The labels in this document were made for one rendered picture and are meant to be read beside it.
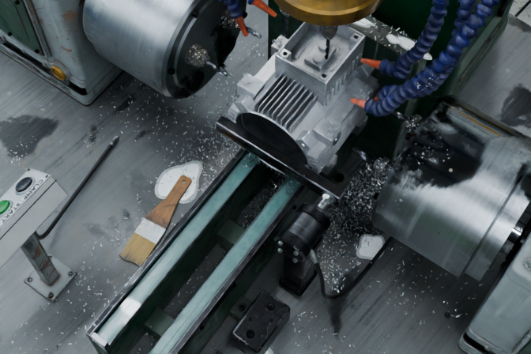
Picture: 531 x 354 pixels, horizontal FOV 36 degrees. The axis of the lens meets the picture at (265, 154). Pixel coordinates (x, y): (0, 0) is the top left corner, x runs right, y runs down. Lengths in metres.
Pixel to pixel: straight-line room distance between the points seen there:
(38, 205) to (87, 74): 0.41
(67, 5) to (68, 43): 0.10
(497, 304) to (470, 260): 0.08
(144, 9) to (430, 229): 0.60
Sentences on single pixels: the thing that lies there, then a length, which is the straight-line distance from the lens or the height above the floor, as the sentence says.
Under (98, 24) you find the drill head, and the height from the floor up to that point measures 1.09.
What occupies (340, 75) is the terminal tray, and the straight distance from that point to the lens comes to 1.35.
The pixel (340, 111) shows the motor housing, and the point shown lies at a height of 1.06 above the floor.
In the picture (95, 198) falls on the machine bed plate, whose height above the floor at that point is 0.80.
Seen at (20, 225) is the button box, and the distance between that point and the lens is 1.32.
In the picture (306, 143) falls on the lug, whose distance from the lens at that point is 1.31.
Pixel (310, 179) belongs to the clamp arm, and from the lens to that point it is 1.34.
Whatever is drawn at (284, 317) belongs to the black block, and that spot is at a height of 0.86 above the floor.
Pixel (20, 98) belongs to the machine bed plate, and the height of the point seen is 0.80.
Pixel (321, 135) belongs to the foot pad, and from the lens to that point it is 1.33.
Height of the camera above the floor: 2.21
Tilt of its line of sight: 60 degrees down
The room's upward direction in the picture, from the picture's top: straight up
